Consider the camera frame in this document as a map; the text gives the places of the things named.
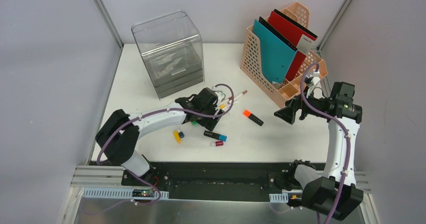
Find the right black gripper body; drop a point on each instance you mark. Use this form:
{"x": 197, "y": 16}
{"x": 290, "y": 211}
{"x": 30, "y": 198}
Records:
{"x": 306, "y": 110}

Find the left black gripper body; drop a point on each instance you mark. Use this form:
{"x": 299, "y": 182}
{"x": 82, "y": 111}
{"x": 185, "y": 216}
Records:
{"x": 215, "y": 116}

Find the blue cap black highlighter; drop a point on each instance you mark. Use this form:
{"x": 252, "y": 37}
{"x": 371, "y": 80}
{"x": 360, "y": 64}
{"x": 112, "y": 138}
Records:
{"x": 215, "y": 136}

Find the orange cap black highlighter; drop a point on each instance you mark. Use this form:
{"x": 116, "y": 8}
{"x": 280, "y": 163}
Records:
{"x": 252, "y": 117}

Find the teal folder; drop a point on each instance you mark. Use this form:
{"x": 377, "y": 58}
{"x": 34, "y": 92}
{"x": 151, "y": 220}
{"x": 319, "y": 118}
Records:
{"x": 277, "y": 53}

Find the clear grey drawer organizer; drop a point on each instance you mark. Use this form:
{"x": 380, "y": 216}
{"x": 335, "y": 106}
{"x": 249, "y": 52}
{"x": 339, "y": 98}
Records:
{"x": 171, "y": 49}

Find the red folder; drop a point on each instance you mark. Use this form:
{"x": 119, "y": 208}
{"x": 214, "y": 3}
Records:
{"x": 298, "y": 35}

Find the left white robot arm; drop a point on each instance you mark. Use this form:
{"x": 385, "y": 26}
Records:
{"x": 120, "y": 133}

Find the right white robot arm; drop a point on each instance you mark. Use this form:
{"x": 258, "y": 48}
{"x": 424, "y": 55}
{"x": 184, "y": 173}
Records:
{"x": 334, "y": 192}

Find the brown cap marker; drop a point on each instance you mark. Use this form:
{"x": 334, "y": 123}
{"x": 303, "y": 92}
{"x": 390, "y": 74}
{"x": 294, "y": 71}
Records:
{"x": 237, "y": 96}

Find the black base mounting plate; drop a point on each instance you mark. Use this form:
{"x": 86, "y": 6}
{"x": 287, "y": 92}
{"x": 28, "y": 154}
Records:
{"x": 222, "y": 181}

